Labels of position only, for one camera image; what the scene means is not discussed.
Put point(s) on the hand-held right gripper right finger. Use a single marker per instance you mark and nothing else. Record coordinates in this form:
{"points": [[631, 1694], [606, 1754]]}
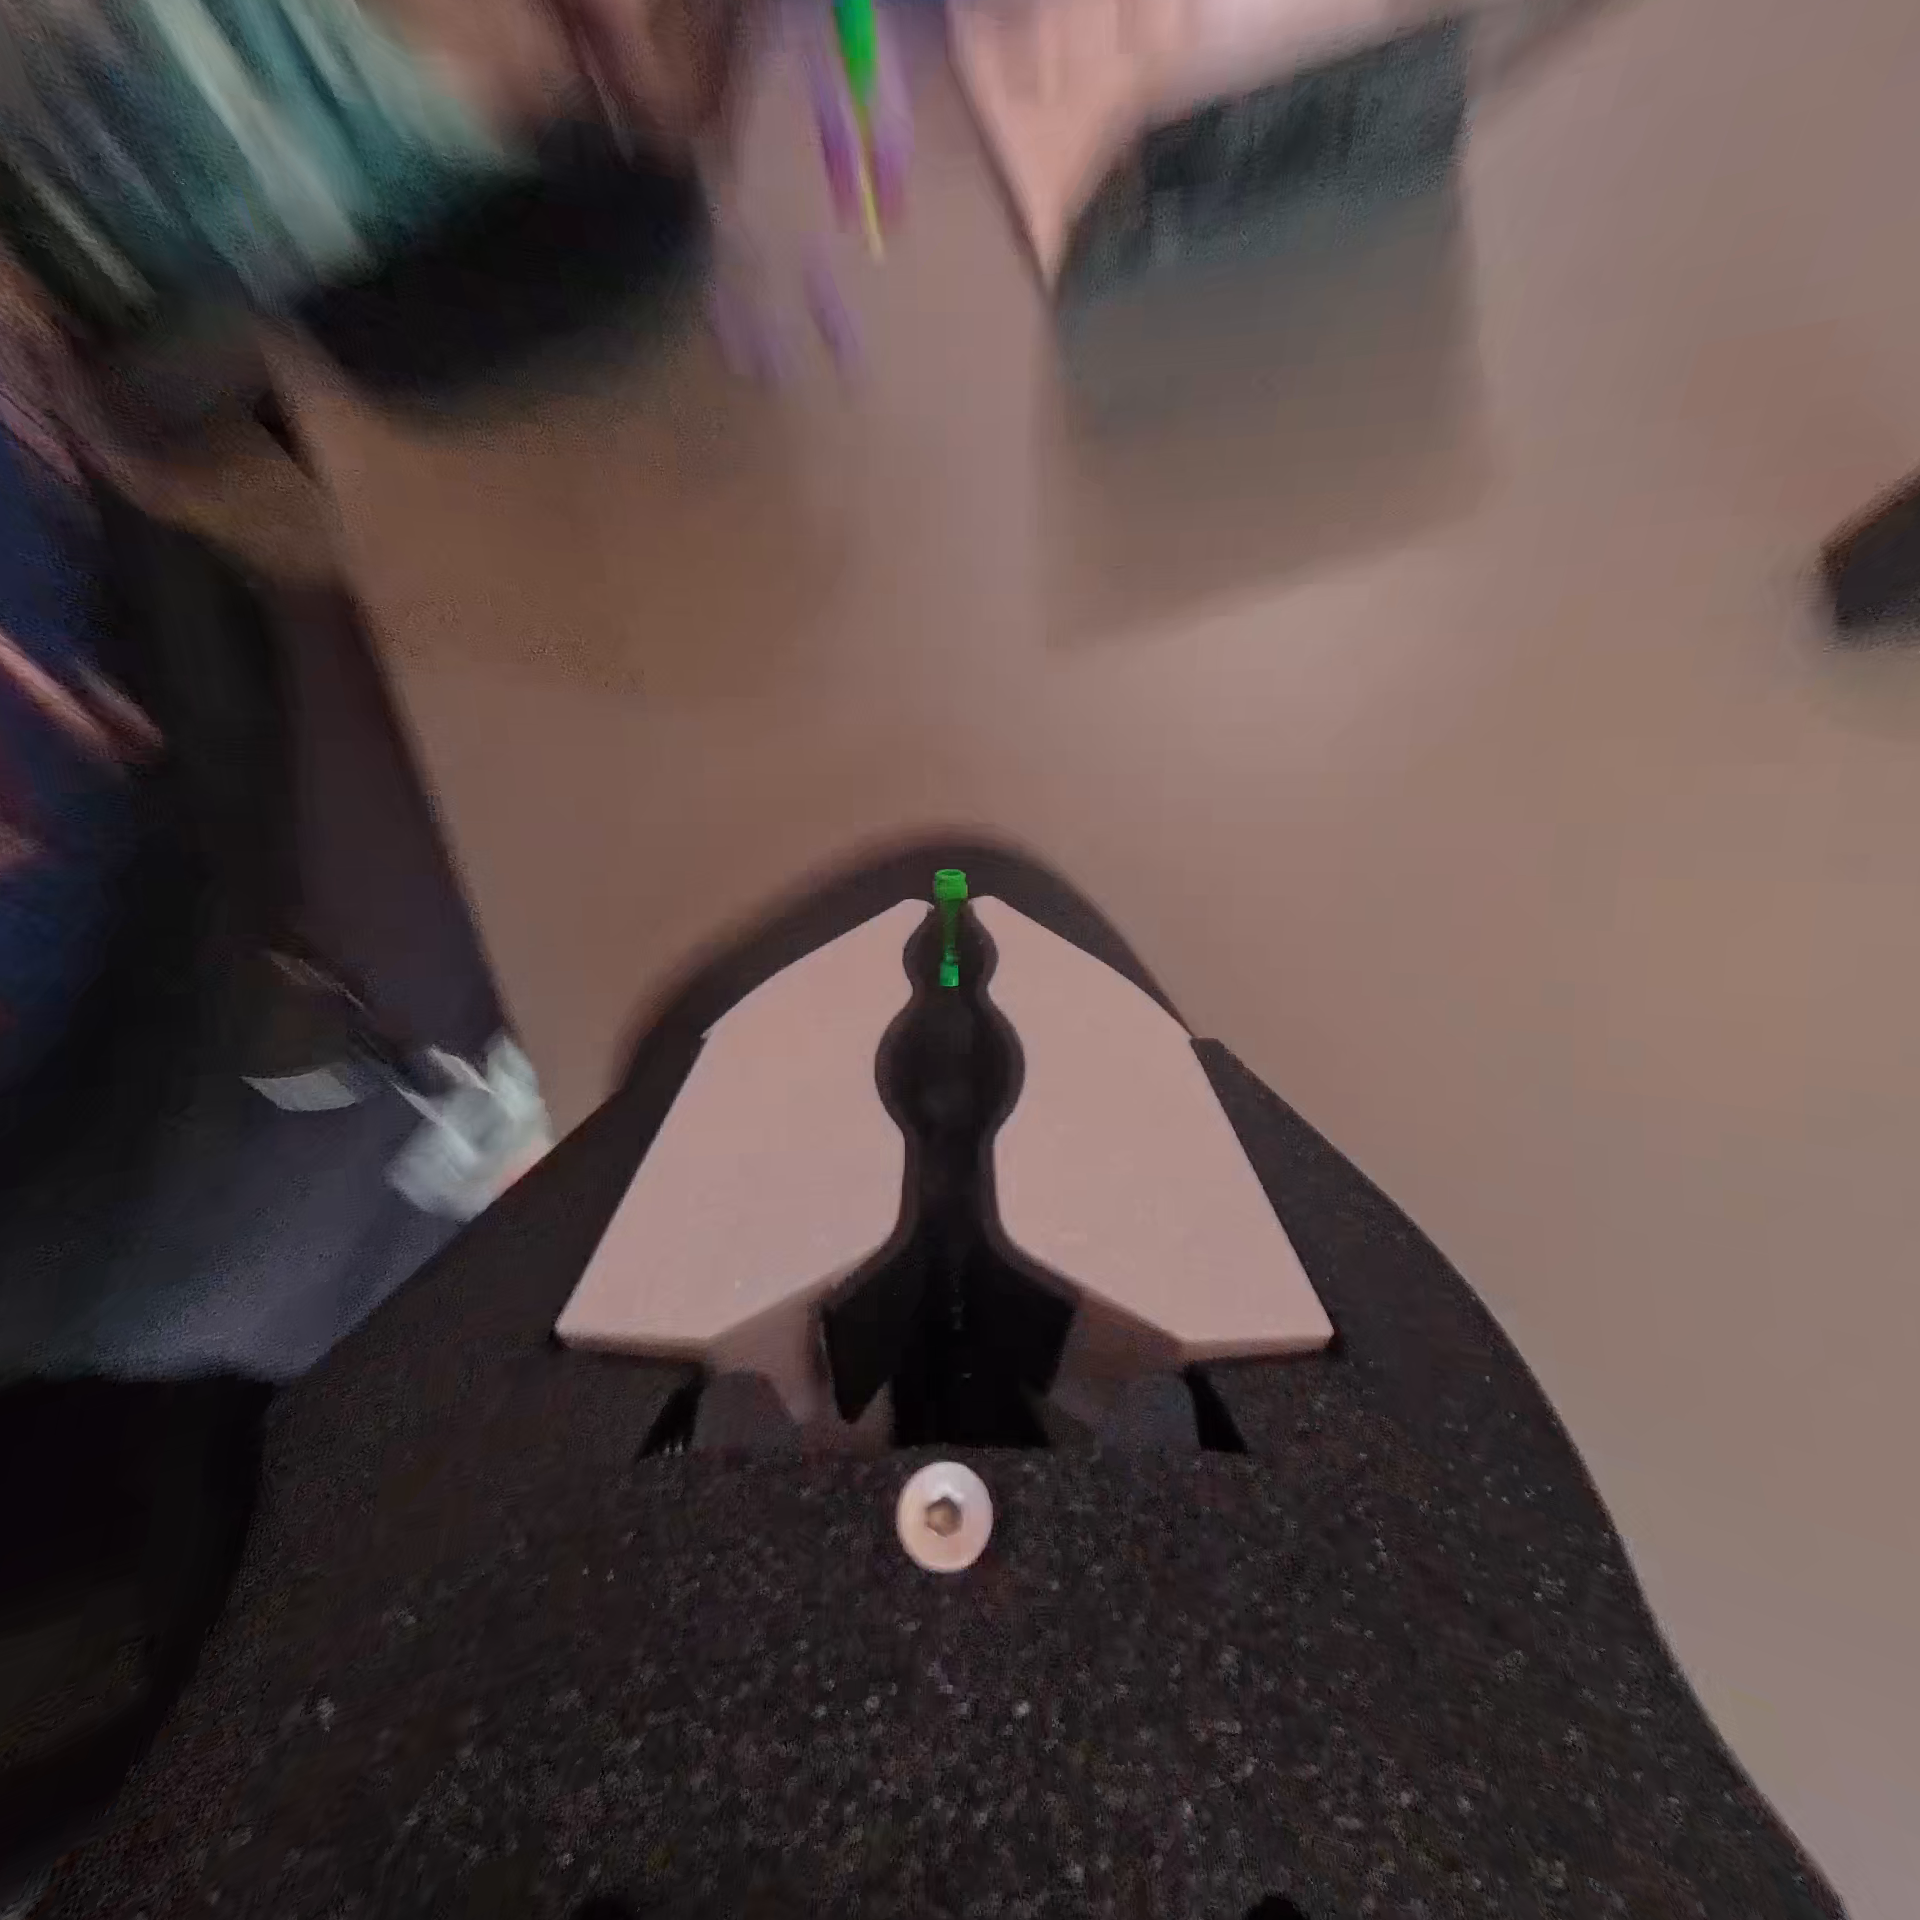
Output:
{"points": [[1155, 1186]]}

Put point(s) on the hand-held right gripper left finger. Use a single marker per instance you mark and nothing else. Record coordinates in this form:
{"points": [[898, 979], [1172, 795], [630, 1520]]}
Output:
{"points": [[751, 1186]]}

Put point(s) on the green toy rod brick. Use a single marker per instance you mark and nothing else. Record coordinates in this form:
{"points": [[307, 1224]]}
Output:
{"points": [[950, 925], [861, 77]]}

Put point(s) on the black square frame brick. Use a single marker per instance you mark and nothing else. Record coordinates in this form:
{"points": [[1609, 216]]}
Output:
{"points": [[1875, 565]]}

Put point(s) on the white instruction booklet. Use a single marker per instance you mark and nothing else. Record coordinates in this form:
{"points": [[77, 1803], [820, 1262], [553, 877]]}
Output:
{"points": [[1201, 91]]}

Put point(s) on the person's left forearm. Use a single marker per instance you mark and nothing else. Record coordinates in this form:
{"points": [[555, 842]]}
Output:
{"points": [[212, 121]]}

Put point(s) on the grey desk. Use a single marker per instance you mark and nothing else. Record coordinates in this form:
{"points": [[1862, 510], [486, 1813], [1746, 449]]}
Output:
{"points": [[1351, 690]]}

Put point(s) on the person's dark clothing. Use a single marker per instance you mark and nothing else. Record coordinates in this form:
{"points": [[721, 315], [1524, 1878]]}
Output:
{"points": [[181, 901]]}

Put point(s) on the black mesh cushion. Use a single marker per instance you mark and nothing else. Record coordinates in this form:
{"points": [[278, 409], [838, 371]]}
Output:
{"points": [[510, 271]]}

